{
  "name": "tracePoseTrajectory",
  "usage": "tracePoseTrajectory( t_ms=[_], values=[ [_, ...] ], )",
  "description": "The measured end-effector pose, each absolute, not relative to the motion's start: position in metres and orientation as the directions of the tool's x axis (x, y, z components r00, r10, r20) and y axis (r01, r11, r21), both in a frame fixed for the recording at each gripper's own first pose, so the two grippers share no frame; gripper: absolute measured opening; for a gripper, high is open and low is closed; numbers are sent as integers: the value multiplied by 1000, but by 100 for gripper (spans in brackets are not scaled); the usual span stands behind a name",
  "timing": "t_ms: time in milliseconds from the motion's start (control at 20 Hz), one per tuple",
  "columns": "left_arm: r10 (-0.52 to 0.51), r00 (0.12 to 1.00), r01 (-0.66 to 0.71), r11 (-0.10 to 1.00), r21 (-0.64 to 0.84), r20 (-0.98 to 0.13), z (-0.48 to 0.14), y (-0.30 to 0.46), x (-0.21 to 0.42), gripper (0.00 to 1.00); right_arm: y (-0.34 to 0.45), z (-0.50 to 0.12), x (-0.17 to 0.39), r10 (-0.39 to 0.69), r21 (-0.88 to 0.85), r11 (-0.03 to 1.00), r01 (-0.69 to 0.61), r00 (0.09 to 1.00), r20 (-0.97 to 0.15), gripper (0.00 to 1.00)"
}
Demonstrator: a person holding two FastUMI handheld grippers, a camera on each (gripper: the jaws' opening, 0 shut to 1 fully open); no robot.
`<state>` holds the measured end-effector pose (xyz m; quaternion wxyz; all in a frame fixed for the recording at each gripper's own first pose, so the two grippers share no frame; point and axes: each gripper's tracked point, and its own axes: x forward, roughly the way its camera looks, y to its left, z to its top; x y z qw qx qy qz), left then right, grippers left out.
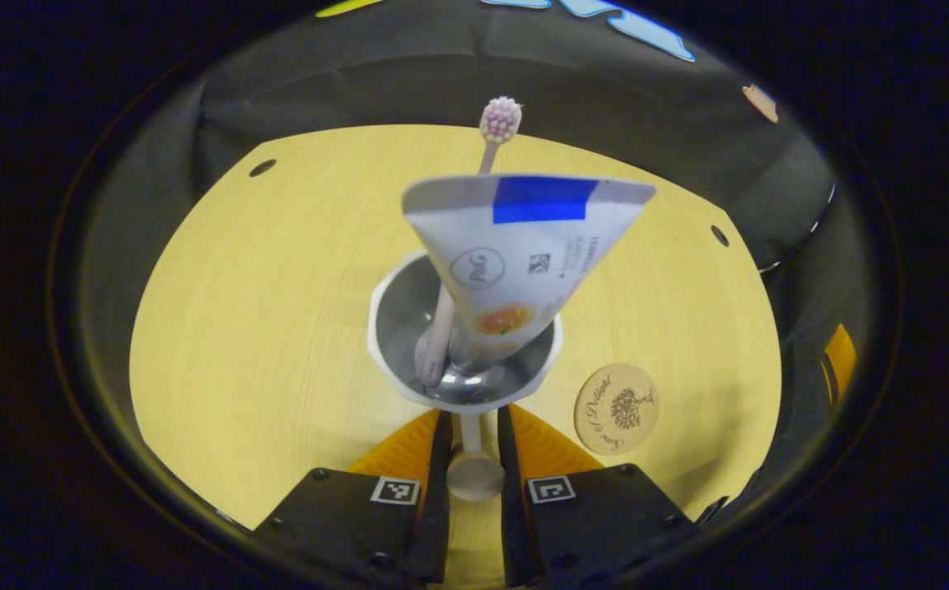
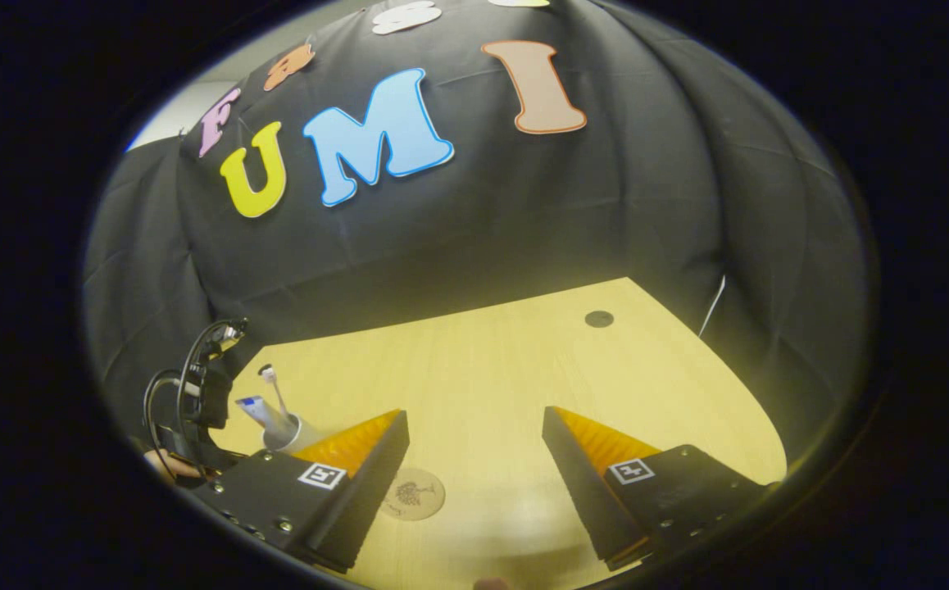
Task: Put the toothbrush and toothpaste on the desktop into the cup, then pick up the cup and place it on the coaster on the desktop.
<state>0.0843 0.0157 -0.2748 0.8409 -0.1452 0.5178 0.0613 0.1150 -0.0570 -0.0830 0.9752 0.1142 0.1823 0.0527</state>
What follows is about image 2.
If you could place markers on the light wooden desktop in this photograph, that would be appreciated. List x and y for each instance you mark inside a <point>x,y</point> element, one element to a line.
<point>483,385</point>

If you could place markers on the white toothpaste tube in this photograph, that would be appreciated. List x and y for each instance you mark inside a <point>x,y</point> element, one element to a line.
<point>257,407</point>

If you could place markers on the pink toothbrush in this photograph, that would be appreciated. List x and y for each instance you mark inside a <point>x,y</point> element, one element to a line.
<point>268,373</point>

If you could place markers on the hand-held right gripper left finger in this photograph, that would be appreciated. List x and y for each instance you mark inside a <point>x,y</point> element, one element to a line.
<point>372,492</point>

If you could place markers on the round wooden coaster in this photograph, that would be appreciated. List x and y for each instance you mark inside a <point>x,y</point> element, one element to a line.
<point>417,496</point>

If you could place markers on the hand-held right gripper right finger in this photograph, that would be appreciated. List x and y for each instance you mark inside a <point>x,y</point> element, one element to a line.
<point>581,500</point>

